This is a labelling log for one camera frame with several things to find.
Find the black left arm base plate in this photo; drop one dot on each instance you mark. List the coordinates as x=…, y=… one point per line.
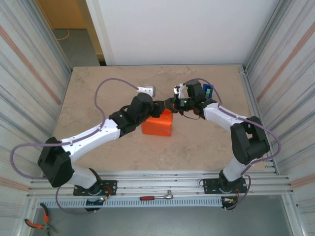
x=110, y=184

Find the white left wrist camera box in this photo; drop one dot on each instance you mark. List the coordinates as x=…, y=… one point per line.
x=147, y=89

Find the blue tape dispenser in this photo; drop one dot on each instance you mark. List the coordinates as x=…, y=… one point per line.
x=208, y=89

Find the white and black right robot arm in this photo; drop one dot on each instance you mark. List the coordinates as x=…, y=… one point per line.
x=251, y=145

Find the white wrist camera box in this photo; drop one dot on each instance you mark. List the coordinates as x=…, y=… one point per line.
x=147, y=89
x=181, y=91

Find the green tape roll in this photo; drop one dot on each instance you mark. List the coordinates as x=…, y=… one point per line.
x=208, y=93

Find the aluminium frame post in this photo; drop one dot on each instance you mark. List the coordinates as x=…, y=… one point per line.
x=55, y=49
x=264, y=37

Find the white door frame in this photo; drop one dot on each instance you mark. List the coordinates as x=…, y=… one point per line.
x=101, y=32

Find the aluminium rail frame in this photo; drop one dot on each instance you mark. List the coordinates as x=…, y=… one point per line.
x=160, y=182

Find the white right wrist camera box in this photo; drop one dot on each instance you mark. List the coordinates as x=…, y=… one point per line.
x=181, y=91

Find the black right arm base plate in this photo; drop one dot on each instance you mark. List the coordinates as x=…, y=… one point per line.
x=209, y=184

